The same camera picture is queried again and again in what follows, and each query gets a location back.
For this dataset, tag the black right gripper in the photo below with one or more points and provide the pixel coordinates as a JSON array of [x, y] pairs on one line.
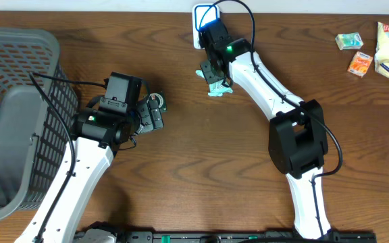
[[209, 77]]

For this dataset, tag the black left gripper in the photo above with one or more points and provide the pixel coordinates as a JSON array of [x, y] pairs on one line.
[[150, 111]]

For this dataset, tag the dark green round-label box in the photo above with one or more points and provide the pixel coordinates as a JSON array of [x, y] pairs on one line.
[[160, 98]]

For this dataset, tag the teal wrapper packet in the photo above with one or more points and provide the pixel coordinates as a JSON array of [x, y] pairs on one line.
[[218, 89]]

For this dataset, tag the green tissue pack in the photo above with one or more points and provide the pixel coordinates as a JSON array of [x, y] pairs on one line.
[[349, 41]]

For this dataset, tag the orange snack packet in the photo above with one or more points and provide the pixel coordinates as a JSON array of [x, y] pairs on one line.
[[360, 64]]

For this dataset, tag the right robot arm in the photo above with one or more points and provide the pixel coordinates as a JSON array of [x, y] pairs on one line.
[[297, 133]]

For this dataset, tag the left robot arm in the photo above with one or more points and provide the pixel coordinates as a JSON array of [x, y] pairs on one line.
[[97, 138]]

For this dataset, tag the white barcode scanner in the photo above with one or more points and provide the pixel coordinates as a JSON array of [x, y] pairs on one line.
[[202, 14]]

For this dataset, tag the grey plastic shopping basket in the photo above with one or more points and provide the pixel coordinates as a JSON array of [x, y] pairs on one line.
[[35, 104]]

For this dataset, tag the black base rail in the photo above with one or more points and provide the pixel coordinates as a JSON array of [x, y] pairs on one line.
[[225, 237]]

